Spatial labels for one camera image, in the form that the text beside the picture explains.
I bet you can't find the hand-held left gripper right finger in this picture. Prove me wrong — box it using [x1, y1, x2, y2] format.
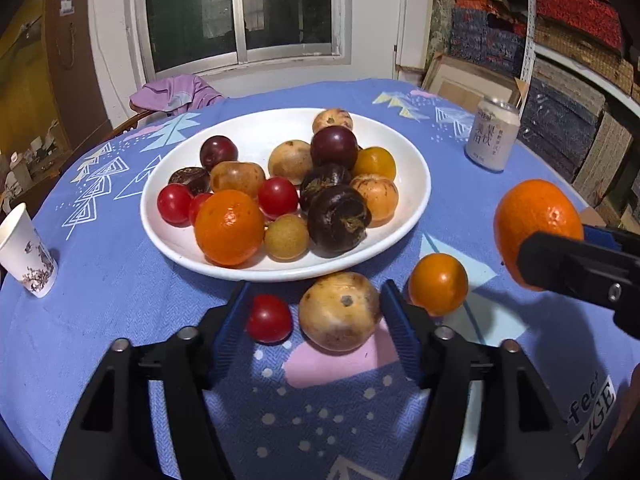
[380, 280, 583, 480]

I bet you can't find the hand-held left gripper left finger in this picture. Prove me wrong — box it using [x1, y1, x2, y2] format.
[52, 281, 251, 480]

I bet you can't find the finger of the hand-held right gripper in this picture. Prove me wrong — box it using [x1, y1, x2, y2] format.
[582, 225, 640, 260]
[516, 231, 640, 341]

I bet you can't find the yellow-orange tomato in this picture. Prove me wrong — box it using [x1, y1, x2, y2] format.
[351, 146, 397, 182]
[408, 253, 469, 317]

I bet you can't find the tan dimpled pear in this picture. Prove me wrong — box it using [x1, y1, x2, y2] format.
[299, 272, 383, 352]

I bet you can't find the orange tangerine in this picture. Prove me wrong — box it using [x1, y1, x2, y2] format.
[194, 189, 265, 267]
[493, 179, 585, 292]

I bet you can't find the small tan longan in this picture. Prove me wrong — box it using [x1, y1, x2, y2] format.
[264, 213, 311, 262]

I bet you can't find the large dark purple mangosteen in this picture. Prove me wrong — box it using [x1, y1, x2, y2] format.
[307, 185, 373, 259]

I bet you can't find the orange speckled passionfruit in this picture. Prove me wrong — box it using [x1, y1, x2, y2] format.
[350, 173, 400, 227]

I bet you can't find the golden tan pear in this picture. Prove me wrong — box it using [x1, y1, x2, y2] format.
[210, 161, 266, 200]

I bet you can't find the small dark purple mangosteen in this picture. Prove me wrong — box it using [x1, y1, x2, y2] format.
[168, 166, 212, 196]

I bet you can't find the dark brown mangosteen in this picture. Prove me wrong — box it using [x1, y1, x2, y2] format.
[299, 163, 353, 213]

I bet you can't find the white plate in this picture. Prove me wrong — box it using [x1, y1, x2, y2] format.
[140, 107, 432, 282]

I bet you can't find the tan speckled passionfruit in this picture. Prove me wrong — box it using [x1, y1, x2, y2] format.
[312, 108, 354, 135]

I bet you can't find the person's right hand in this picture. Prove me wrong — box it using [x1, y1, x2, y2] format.
[609, 364, 640, 453]

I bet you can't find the stack of tan woven boxes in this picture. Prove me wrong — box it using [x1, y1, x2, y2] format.
[575, 110, 640, 233]

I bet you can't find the blue printed tablecloth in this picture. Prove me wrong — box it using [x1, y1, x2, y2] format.
[0, 77, 640, 480]

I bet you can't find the stack of dark grey boxes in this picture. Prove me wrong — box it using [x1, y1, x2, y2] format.
[517, 57, 608, 181]

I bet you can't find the pale drink can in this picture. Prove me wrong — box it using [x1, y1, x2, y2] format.
[465, 98, 521, 174]

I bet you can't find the row of flat woven boxes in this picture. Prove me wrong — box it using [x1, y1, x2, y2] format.
[535, 20, 640, 106]

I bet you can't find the framed picture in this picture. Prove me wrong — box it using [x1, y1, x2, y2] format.
[420, 52, 531, 121]

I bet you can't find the white metal shelf rack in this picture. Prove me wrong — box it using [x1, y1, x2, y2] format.
[520, 0, 640, 106]

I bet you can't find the white paper cup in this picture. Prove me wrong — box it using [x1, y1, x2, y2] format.
[0, 203, 58, 299]

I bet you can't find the stack of red patterned boxes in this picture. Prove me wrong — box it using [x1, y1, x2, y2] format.
[534, 0, 626, 51]

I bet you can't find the wooden chair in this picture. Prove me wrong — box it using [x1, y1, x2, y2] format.
[112, 100, 166, 136]

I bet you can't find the stack of blue patterned boxes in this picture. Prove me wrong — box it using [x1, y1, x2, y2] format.
[447, 0, 528, 78]

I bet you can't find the purple garment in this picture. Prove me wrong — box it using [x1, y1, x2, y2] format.
[130, 74, 226, 113]

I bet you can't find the green floral panel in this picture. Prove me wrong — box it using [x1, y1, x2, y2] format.
[429, 0, 456, 68]

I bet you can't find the white wooden board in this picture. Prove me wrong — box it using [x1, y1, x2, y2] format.
[397, 0, 435, 81]

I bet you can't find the wooden glass cabinet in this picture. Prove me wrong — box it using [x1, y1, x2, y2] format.
[0, 0, 113, 196]

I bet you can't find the sliding glass window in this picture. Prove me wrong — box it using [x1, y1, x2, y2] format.
[125, 0, 353, 78]

